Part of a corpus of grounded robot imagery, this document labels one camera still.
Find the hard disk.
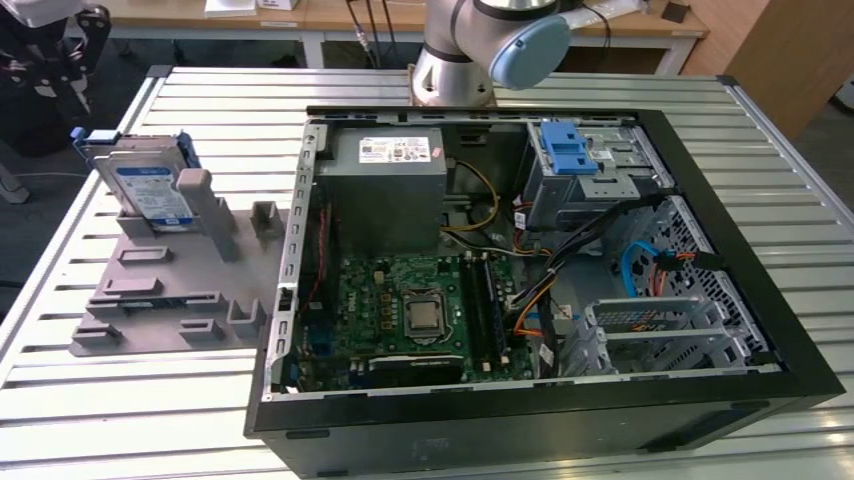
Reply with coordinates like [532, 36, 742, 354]
[70, 127, 202, 234]

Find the blue data wire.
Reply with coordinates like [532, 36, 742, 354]
[621, 239, 673, 304]

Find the multicoloured power wire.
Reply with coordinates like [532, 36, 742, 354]
[644, 251, 726, 301]

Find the metal disk bay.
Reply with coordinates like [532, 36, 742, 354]
[577, 295, 769, 376]

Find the wooden desk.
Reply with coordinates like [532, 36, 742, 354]
[0, 0, 710, 76]

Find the grey metal desk foot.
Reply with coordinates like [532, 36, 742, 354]
[0, 159, 32, 204]

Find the grey parts rack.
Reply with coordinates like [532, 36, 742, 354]
[70, 168, 295, 357]

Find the grey power supply unit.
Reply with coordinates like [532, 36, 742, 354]
[315, 125, 450, 257]

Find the green motherboard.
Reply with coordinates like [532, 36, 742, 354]
[293, 252, 542, 391]

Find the CPU socket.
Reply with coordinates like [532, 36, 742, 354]
[398, 287, 453, 347]

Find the silver CPU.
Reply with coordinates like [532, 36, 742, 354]
[405, 299, 443, 337]

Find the blue drive latch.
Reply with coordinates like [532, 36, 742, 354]
[541, 121, 597, 176]

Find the grey metal drive cage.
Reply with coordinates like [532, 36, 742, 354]
[522, 119, 676, 232]

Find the black RAM slot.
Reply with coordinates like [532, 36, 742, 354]
[462, 253, 493, 369]

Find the black graphics card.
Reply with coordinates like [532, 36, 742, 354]
[365, 353, 467, 387]

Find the RAM stick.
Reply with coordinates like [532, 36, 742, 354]
[481, 257, 514, 369]

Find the clear plastic bag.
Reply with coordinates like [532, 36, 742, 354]
[586, 0, 653, 16]

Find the black PC case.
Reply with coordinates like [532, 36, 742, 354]
[243, 104, 848, 479]

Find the wooden cabinet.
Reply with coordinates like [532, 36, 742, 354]
[680, 0, 854, 141]

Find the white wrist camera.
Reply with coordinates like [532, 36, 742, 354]
[10, 0, 89, 26]

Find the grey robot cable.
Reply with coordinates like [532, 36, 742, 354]
[345, 0, 379, 69]

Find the yellow black wire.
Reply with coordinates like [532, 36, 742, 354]
[443, 159, 502, 234]

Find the black cable bundle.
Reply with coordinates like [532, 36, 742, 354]
[510, 195, 673, 379]

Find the orange wire bundle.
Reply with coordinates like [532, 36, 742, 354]
[512, 277, 569, 344]

